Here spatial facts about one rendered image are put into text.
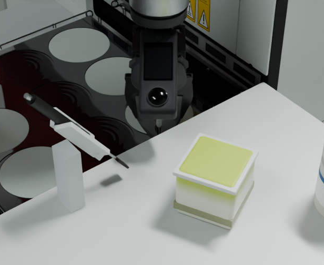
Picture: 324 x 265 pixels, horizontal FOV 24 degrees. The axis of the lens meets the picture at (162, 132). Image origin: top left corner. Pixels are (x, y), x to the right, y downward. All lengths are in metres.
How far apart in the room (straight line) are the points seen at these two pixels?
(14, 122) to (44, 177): 0.13
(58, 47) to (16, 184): 0.32
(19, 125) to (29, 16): 0.43
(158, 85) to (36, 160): 0.23
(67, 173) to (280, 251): 0.25
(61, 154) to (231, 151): 0.19
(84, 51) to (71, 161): 0.44
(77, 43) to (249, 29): 0.33
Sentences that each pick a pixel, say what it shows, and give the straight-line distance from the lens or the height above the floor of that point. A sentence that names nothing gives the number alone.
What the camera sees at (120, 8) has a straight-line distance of 1.32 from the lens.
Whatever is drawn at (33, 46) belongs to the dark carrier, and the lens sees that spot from 1.28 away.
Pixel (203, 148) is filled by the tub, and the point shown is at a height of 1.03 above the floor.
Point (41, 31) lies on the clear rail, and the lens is 1.31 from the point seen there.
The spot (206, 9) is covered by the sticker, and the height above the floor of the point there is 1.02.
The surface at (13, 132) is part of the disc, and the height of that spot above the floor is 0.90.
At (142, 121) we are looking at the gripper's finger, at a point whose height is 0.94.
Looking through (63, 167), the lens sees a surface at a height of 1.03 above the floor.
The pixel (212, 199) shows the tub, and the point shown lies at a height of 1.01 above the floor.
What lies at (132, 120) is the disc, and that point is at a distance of 1.11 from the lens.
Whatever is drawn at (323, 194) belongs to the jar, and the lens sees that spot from 0.88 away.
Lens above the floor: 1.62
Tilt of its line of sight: 41 degrees down
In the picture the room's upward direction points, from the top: straight up
